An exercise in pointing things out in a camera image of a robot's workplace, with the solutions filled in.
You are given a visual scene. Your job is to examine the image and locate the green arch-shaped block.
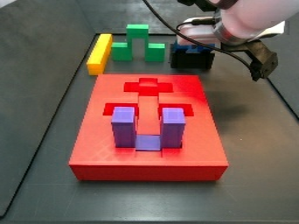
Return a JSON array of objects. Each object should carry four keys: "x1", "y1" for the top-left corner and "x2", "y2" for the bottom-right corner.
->
[{"x1": 110, "y1": 24, "x2": 165, "y2": 62}]

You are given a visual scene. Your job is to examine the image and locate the purple U-shaped block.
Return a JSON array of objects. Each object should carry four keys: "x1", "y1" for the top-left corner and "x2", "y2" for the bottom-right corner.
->
[{"x1": 110, "y1": 107, "x2": 185, "y2": 151}]

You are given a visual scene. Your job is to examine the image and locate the black angle bracket fixture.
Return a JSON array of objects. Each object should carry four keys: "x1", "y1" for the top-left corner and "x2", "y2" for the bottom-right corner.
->
[{"x1": 169, "y1": 44, "x2": 214, "y2": 70}]

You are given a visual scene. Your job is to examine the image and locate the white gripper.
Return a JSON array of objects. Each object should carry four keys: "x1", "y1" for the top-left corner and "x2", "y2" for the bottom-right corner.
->
[{"x1": 176, "y1": 17, "x2": 220, "y2": 45}]

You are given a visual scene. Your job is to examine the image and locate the red base block with slots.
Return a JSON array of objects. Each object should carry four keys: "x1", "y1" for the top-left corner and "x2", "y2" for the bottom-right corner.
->
[{"x1": 69, "y1": 74, "x2": 228, "y2": 181}]

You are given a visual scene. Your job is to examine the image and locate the blue U-shaped block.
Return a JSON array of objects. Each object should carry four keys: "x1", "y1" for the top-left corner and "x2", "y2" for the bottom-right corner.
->
[{"x1": 172, "y1": 43, "x2": 210, "y2": 53}]

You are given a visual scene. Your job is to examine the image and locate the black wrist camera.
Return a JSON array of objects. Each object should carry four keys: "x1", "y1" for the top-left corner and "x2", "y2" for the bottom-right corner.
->
[{"x1": 220, "y1": 40, "x2": 277, "y2": 81}]

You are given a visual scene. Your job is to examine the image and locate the yellow long bar block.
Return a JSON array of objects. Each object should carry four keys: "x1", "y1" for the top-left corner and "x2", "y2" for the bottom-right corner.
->
[{"x1": 86, "y1": 33, "x2": 112, "y2": 75}]

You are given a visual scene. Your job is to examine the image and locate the black camera cable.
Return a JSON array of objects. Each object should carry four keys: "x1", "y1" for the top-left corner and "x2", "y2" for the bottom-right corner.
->
[{"x1": 141, "y1": 0, "x2": 255, "y2": 71}]

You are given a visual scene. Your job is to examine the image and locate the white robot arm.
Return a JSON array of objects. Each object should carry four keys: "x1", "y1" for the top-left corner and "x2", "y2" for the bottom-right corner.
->
[{"x1": 178, "y1": 0, "x2": 299, "y2": 46}]

